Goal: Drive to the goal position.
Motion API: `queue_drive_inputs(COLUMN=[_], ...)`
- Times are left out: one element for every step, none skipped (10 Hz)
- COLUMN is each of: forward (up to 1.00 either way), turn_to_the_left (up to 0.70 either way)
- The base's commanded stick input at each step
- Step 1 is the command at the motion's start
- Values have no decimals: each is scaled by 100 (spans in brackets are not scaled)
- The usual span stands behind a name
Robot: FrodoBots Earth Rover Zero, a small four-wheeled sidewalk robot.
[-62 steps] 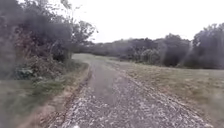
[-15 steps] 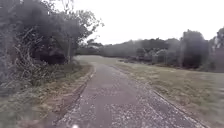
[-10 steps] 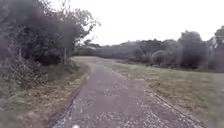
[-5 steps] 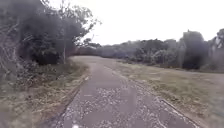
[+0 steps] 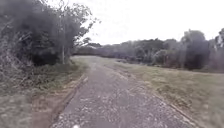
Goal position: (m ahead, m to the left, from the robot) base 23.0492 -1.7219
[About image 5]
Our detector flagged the grass verge with bare earth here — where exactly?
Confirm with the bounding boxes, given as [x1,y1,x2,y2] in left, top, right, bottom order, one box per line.
[0,59,90,128]

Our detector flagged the grey gravel path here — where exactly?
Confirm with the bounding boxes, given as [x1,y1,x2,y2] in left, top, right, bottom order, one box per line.
[49,55,198,128]

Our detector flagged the grass field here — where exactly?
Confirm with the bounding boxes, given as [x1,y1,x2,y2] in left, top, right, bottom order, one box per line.
[99,57,224,128]

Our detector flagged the thin tree trunk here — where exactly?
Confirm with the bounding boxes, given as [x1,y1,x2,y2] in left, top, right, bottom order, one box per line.
[60,13,66,66]

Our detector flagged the dense bushes and trees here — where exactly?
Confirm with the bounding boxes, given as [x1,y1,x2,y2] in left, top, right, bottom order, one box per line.
[0,0,101,91]

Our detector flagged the row of trees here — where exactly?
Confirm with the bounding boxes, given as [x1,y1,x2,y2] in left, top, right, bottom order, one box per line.
[73,27,224,72]

